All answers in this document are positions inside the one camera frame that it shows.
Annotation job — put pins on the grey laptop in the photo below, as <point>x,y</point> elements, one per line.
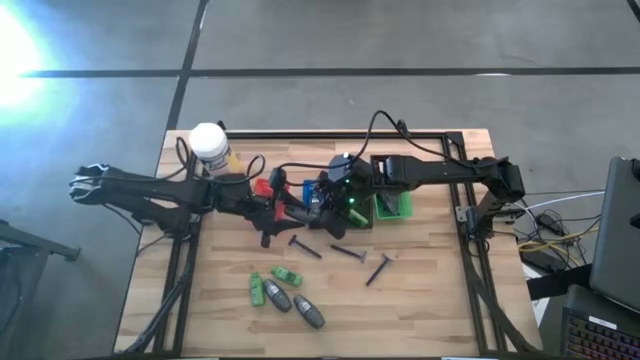
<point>617,235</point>

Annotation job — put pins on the grey deodorant stick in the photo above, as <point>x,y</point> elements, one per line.
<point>315,200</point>
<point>277,295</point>
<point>309,311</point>

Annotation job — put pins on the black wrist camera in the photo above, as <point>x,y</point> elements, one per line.
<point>341,162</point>
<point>277,180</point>

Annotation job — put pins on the green plastic basket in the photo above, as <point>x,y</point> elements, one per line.
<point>368,221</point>
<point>406,207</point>

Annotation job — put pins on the dark screw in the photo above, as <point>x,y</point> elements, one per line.
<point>348,252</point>
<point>305,247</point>

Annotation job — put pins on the black stand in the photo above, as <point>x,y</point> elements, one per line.
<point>30,245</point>

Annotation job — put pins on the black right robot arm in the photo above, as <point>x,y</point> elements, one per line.
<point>440,170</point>

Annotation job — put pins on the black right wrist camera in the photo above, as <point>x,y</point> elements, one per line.
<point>341,162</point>

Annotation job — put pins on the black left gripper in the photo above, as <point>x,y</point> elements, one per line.
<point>260,215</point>

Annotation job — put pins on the black backlit keyboard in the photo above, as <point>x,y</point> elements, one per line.
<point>600,340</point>

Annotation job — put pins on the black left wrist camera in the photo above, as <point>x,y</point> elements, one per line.
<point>277,180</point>

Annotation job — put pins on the black power adapter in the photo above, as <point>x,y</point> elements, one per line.
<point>550,222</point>

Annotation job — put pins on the black aluminium rig frame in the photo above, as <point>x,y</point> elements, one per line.
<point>300,135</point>

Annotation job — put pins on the red plastic basket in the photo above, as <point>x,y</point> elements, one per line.
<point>262,187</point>

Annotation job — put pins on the black power brick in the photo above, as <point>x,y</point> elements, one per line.
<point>539,259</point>

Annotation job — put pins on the white-lidded yellow wipes canister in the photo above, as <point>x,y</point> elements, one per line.
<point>210,142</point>

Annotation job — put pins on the dark grey toiletry item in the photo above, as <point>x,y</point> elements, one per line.
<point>391,204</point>

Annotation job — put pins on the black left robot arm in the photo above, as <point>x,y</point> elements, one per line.
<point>150,192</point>

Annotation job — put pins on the small green bottle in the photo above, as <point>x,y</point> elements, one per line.
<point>357,216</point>
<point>287,276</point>
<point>256,290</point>

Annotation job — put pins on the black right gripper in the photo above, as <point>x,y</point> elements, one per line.
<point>350,187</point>

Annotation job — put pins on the blue plastic basket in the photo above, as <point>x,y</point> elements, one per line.
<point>307,187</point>

